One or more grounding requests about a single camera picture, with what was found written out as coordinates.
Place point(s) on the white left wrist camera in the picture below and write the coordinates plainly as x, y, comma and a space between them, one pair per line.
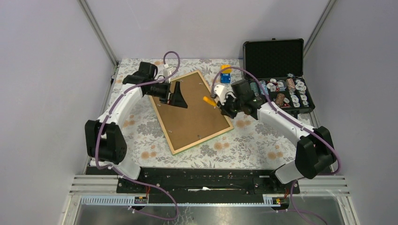
167, 72

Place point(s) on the yellow toy brick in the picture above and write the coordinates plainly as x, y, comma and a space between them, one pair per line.
226, 69

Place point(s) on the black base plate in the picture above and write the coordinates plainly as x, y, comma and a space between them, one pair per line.
201, 186

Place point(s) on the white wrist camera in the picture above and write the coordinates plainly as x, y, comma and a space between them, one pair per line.
167, 72
221, 92

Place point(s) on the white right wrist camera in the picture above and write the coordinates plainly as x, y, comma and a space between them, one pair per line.
221, 92

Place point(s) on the black poker chip case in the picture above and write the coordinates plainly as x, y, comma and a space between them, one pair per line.
277, 67

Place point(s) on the blue toy brick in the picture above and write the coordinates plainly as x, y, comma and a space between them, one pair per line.
225, 78

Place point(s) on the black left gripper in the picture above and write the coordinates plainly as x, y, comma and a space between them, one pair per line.
175, 99

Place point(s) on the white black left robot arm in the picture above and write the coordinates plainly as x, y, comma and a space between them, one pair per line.
104, 139

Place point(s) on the floral tablecloth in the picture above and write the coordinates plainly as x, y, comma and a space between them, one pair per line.
250, 145

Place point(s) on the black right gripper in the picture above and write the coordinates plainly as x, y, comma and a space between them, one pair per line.
224, 108

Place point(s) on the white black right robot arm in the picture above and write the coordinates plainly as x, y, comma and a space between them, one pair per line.
313, 145

